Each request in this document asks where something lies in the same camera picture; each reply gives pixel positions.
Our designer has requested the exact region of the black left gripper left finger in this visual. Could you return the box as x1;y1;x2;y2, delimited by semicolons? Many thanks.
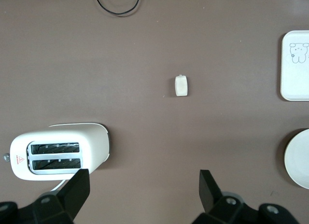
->
16;168;91;224

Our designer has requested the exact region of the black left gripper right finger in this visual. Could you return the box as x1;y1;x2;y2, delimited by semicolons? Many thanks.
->
192;169;300;224

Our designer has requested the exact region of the round cream plate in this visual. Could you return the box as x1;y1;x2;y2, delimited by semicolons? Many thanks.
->
284;128;309;190

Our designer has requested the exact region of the small white steamed bun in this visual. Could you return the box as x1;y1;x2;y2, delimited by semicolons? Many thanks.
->
174;74;189;97

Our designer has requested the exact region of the cream rabbit print tray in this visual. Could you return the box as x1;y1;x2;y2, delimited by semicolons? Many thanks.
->
280;30;309;101

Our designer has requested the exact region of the cream two-slot toaster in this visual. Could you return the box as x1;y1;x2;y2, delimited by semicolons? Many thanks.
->
1;123;112;182

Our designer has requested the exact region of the brown table cover mat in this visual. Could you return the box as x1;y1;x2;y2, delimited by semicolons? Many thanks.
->
0;0;309;224

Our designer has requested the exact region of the white toaster power cord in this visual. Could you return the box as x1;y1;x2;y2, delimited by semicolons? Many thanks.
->
49;179;68;192

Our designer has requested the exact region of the looped black cable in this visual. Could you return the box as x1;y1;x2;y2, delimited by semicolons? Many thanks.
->
95;0;142;16

